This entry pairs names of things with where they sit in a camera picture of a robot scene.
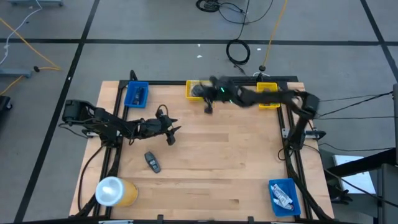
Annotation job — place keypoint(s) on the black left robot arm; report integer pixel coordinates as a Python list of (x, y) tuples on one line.
[(112, 123)]

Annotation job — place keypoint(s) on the black bracket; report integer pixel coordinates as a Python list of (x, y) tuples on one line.
[(340, 196)]

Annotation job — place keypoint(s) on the grey stand base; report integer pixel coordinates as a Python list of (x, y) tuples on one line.
[(15, 73), (34, 2)]

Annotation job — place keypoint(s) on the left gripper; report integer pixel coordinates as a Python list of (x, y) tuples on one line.
[(154, 128)]

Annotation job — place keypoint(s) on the yellow mesh basket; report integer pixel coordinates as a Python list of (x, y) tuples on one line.
[(267, 85), (188, 93)]

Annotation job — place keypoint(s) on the dark grey oval case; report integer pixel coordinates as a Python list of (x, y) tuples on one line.
[(152, 162)]

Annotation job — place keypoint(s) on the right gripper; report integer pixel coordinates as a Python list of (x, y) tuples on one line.
[(224, 93)]

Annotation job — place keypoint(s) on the black table edge clamp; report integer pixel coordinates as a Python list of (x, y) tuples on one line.
[(250, 219), (160, 218)]

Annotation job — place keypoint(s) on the black stand pole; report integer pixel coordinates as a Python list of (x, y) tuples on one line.
[(262, 68)]

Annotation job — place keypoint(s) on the black caster wheel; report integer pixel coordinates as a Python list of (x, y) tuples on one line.
[(4, 103)]

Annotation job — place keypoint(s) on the black frame beam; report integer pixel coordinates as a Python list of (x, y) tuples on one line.
[(367, 161)]

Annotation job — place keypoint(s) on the dark blue packet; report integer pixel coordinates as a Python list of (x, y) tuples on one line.
[(142, 94), (136, 96)]

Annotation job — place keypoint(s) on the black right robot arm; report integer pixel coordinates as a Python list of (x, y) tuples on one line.
[(308, 105)]

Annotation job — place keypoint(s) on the black aluminium table frame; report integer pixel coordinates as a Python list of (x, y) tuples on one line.
[(168, 82)]

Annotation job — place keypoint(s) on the white sheet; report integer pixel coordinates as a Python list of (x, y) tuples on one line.
[(357, 183)]

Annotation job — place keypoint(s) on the yellow canister with white lid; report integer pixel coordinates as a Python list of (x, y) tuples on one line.
[(113, 191)]

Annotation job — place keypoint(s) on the blue plastic bin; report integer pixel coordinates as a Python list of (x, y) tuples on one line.
[(128, 96), (292, 186)]

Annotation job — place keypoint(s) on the grey round pad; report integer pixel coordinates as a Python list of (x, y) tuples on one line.
[(196, 91)]

